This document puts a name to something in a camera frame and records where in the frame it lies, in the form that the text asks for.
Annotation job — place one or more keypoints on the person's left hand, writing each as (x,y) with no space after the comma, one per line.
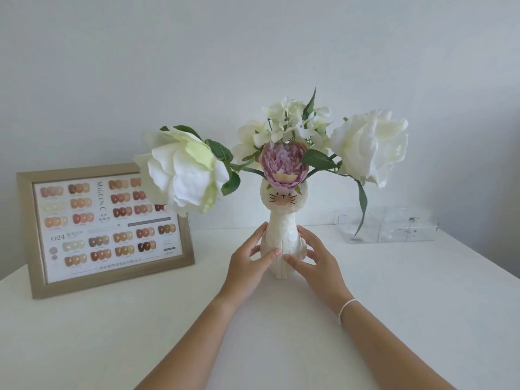
(243,272)

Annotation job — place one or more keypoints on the person's right hand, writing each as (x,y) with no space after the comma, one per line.
(321,276)

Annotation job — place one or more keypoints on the person's left thumb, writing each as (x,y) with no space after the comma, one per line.
(268,257)

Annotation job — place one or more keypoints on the person's right thumb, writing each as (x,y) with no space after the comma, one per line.
(295,263)

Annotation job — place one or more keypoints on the white cat-shaped vase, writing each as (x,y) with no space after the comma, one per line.
(282,223)

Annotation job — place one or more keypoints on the person's left forearm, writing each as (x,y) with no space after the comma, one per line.
(191,341)

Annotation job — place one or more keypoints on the person's right forearm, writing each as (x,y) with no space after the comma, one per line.
(390,349)

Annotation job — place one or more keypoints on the purple peony flower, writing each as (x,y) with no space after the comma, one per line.
(284,162)

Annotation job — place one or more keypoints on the clear acrylic organiser box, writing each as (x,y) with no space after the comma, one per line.
(390,229)

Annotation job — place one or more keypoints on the small cream rose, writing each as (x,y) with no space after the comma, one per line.
(245,140)

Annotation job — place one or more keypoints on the large white rose green-tinged petals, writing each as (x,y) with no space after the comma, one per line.
(178,174)

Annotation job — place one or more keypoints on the large white rose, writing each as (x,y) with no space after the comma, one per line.
(369,146)

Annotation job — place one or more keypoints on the white hydrangea sprig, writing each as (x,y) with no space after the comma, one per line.
(284,117)

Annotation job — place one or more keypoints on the framed nail colour chart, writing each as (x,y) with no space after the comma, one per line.
(101,223)

